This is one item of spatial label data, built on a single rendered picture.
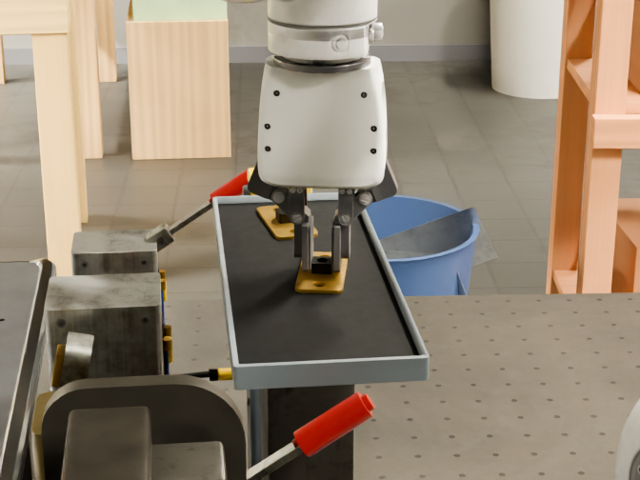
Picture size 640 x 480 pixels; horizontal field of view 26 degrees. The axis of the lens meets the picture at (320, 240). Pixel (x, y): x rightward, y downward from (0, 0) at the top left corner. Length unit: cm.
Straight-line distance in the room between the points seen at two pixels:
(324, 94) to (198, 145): 431
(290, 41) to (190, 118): 430
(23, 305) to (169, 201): 340
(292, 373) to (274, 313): 10
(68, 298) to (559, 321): 114
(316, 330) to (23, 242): 359
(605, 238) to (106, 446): 242
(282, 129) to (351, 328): 16
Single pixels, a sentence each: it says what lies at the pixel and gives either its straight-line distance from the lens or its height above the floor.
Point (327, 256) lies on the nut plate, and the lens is 114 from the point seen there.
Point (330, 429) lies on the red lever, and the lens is 94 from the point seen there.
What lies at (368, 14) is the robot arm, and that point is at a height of 138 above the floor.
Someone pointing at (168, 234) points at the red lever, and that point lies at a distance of 149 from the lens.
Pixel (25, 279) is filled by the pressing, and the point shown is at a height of 100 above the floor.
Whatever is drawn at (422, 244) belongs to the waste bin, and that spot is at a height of 47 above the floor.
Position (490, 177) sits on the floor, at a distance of 517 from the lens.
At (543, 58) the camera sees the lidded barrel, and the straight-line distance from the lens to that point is 624.
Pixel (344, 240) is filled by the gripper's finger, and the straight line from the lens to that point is 112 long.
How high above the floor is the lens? 159
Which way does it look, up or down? 21 degrees down
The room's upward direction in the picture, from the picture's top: straight up
